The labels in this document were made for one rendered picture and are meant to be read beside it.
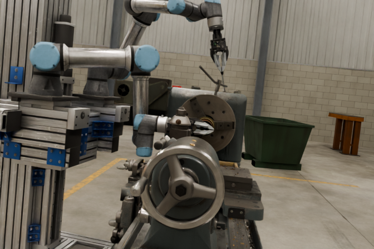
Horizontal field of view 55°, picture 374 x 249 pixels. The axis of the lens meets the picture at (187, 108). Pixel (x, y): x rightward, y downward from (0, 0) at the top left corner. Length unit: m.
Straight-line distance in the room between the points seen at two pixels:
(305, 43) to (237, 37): 2.19
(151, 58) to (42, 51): 0.44
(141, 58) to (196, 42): 10.52
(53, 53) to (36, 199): 0.85
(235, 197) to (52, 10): 1.33
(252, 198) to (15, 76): 1.32
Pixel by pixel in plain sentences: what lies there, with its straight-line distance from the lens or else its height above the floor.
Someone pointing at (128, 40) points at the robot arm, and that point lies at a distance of 2.17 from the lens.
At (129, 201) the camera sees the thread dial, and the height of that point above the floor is 0.88.
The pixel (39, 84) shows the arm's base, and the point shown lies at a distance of 1.72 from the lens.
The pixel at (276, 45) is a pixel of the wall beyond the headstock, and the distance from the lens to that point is 12.17.
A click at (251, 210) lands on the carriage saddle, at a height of 0.90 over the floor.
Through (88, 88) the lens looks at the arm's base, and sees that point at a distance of 2.16.
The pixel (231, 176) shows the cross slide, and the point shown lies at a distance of 1.27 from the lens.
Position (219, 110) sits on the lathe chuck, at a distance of 1.90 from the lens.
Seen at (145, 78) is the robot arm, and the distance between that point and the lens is 1.76.
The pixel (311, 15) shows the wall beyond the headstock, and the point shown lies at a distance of 12.53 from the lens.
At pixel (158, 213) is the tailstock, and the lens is 0.65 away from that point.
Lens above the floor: 1.25
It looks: 3 degrees down
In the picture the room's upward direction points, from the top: 6 degrees clockwise
